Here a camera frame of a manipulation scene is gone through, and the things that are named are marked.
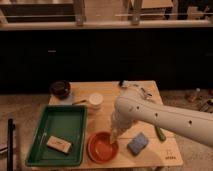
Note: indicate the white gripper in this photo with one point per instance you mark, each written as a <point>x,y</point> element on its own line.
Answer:
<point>119,125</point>

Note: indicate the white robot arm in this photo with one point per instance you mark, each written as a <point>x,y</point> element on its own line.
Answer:
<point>132,105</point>

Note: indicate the red bowl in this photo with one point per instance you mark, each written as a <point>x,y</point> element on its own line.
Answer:
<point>99,148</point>

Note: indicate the dark brown bowl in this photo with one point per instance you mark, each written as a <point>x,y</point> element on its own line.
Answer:
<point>60,89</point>

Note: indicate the blue sponge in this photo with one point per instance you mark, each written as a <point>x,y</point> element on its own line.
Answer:
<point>137,144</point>

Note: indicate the white cup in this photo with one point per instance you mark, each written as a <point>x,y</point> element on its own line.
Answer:
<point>95,100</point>

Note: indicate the small wooden spoon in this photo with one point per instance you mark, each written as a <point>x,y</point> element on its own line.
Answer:
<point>79,102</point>

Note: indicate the green cucumber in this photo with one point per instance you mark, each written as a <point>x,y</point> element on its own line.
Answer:
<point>160,134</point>

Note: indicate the green plastic tray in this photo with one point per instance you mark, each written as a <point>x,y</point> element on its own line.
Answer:
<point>67,122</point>

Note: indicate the tan rectangular block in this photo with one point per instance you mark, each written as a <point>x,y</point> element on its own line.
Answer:
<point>59,144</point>

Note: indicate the black vertical stand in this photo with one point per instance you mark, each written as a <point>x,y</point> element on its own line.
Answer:
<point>10,145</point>

